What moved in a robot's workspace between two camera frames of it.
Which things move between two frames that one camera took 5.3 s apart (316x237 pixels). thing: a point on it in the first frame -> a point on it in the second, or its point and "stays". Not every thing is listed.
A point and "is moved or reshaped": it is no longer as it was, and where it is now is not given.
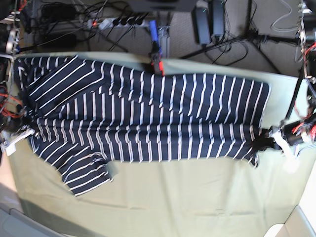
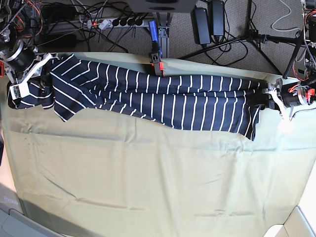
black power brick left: [202, 23] stays
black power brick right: [218, 18] stays
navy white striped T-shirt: [85, 114] is moved or reshaped
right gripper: [11, 140] -> [22, 89]
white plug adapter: [104, 24] stays
